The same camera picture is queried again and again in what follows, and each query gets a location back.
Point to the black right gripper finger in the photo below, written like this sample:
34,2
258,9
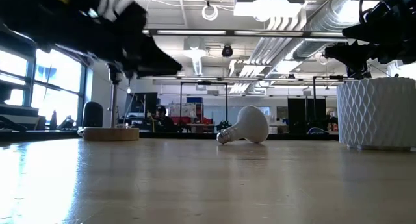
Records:
351,53

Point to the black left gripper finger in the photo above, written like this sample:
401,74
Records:
152,61
135,19

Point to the white textured cup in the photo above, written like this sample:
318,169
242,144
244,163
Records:
377,113

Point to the wooden base lamp stand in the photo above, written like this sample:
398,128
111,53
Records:
110,134

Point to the white reflector lightbulb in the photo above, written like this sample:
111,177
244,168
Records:
250,123

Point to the black computer monitor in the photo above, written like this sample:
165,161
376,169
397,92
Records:
143,104

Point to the long ceiling light bar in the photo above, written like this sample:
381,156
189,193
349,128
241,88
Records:
191,32

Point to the large bright window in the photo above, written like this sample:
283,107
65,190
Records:
58,71

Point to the person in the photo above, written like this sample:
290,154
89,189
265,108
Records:
162,120

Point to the black ceiling spotlight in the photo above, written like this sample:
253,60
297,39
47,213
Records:
227,51

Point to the black rounded chair back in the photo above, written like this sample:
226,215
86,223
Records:
92,115

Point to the black gantry frame with camera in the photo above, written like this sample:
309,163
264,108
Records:
334,77

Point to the silver ribbed ventilation duct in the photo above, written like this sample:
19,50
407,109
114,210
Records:
331,13

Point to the black rectangular gantry frame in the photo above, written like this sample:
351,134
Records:
204,83

